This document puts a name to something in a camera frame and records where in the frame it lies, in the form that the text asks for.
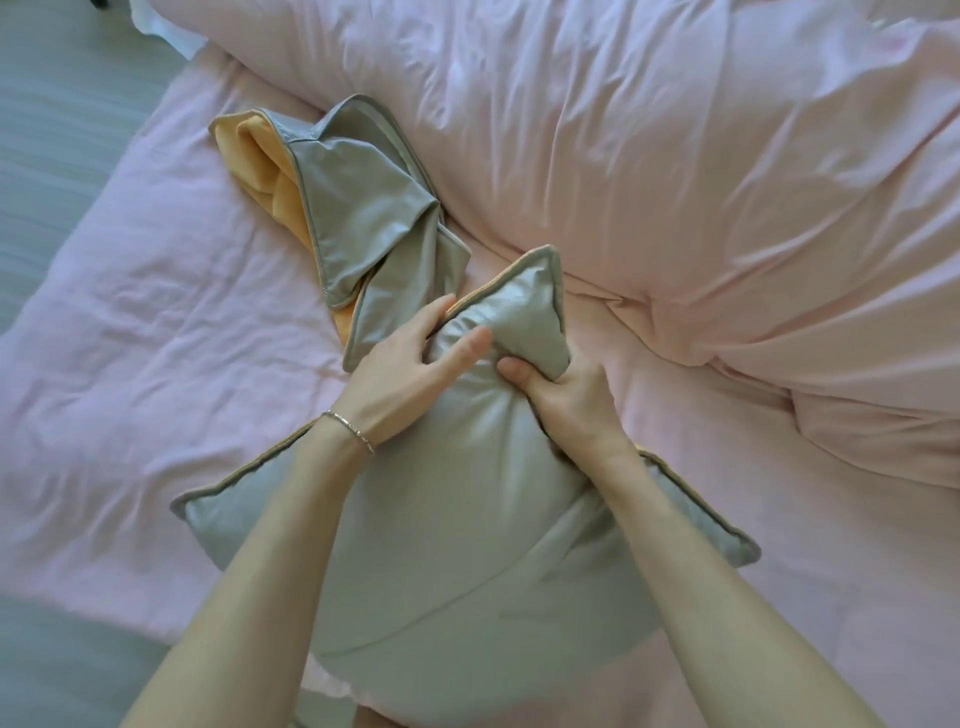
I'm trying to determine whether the person's right hand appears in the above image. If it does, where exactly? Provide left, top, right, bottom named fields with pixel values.
left=496, top=346, right=643, bottom=470

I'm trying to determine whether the person's left hand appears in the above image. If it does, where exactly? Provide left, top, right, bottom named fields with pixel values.
left=326, top=293, right=495, bottom=455

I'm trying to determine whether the grey-green cushion cover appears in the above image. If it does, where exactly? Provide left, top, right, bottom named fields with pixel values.
left=169, top=243, right=764, bottom=728
left=207, top=93, right=473, bottom=374

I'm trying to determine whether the person's right forearm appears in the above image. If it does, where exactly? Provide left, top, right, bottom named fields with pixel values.
left=596, top=449, right=888, bottom=728

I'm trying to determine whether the person's left forearm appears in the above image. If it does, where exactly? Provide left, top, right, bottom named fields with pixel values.
left=119, top=419, right=374, bottom=728

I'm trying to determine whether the pink bed sheet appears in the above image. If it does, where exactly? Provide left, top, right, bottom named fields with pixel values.
left=0, top=43, right=960, bottom=728

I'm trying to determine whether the pink duvet with white ruffle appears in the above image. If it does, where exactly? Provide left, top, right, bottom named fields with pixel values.
left=127, top=0, right=960, bottom=490

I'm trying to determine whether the thin gold bracelet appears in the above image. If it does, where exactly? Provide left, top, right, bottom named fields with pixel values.
left=320, top=408, right=377, bottom=457

